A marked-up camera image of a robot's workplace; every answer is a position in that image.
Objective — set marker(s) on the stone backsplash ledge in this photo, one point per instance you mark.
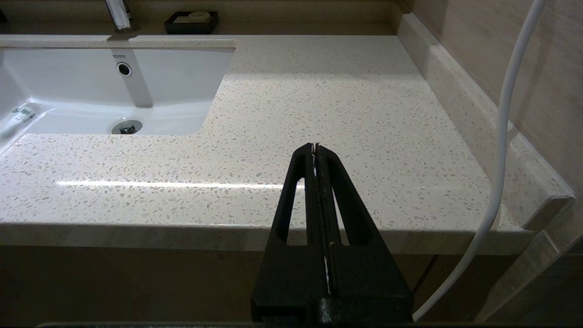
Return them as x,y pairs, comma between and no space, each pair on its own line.
455,86

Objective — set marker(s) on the chrome sink drain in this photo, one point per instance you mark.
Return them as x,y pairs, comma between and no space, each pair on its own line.
126,127

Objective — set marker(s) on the round soap bar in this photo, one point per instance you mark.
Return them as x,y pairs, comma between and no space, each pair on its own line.
196,17

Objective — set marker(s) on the wooden vanity cabinet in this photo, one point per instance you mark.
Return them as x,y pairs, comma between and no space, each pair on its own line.
136,282

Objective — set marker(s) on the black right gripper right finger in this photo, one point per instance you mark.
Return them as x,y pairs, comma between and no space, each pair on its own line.
364,282

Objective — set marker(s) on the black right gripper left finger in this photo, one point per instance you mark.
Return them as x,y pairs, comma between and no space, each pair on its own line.
282,282

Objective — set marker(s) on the long packet with green end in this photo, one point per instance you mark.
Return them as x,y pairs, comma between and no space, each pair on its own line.
18,116

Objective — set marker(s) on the black soap dish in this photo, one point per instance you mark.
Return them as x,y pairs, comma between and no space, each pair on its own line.
171,28

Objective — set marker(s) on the chrome faucet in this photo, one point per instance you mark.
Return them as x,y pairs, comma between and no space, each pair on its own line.
119,16

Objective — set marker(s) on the white sink basin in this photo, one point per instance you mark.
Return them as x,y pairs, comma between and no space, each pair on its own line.
182,77

